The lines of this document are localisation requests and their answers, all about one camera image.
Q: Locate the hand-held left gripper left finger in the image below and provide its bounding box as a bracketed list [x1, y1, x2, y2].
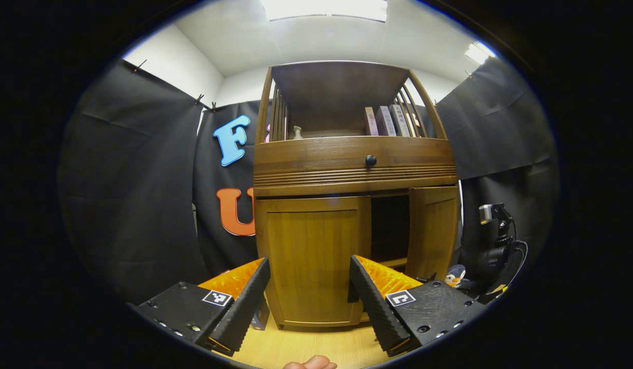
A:
[129, 257, 271, 357]

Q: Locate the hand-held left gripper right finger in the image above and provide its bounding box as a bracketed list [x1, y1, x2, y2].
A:
[348, 254, 488, 358]

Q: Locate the wooden cabinet door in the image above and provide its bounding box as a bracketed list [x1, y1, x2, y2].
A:
[255, 195, 373, 329]
[405, 185, 461, 282]

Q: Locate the wooden double-door shoe cabinet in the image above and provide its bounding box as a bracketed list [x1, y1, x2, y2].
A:
[254, 60, 461, 330]

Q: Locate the dark blue book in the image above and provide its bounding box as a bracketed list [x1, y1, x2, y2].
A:
[250, 294, 270, 332]

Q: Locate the penguin plush toy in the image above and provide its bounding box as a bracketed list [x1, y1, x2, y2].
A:
[446, 264, 466, 288]

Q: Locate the black backdrop cloth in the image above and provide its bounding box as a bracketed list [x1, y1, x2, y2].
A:
[58, 56, 561, 306]

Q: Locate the grey book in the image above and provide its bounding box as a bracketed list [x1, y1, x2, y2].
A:
[376, 105, 397, 137]

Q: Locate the small ceiling light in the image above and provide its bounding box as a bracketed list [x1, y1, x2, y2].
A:
[465, 40, 497, 65]

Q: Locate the large ceiling light panel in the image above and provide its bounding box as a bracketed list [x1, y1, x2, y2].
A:
[260, 0, 388, 23]

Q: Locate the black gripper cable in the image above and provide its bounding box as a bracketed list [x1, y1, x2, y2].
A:
[507, 219, 529, 290]

